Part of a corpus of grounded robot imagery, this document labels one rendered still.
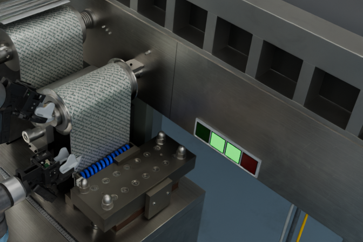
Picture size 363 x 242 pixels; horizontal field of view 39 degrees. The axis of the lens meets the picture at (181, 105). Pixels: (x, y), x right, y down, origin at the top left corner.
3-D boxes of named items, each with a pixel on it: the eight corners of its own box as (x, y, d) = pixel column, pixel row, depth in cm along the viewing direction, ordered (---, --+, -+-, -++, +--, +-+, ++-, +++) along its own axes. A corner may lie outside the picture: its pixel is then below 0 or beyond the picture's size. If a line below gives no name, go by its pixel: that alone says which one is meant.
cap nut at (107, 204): (98, 205, 152) (98, 195, 149) (107, 199, 154) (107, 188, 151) (106, 212, 150) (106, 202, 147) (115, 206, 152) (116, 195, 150)
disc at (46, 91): (41, 119, 158) (38, 80, 148) (43, 118, 158) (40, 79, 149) (72, 144, 150) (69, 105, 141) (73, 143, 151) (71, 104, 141)
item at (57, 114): (38, 103, 150) (51, 103, 144) (44, 100, 151) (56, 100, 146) (48, 126, 152) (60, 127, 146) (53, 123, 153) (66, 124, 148)
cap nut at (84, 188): (75, 189, 156) (75, 179, 153) (85, 183, 158) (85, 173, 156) (83, 195, 154) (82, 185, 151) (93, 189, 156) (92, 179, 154)
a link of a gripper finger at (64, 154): (79, 143, 155) (54, 158, 150) (80, 157, 159) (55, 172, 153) (73, 138, 157) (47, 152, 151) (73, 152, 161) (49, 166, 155)
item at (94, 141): (72, 177, 161) (69, 133, 150) (128, 143, 175) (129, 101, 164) (73, 177, 161) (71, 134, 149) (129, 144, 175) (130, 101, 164)
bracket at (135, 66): (120, 68, 166) (120, 62, 165) (133, 61, 169) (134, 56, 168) (130, 74, 163) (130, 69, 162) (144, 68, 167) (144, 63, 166)
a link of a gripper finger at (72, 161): (87, 149, 154) (61, 163, 148) (87, 163, 157) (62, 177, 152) (80, 144, 155) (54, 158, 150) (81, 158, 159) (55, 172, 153)
